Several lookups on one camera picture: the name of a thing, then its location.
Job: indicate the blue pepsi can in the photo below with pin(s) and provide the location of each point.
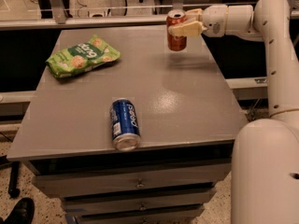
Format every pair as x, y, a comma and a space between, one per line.
124, 125

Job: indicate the grey drawer cabinet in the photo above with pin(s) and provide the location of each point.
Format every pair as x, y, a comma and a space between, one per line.
187, 115

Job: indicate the black shoe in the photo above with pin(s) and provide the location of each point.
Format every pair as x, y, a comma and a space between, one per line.
22, 213

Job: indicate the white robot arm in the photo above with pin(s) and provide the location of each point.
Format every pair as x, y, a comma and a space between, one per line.
265, 161

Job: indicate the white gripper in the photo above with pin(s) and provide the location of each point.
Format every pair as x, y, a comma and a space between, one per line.
214, 20

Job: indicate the green chip bag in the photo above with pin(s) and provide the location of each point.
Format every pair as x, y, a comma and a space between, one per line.
82, 58

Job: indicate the black stand leg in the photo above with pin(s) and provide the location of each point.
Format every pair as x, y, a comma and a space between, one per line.
13, 191

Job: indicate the red coke can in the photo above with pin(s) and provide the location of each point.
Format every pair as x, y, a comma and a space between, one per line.
175, 43

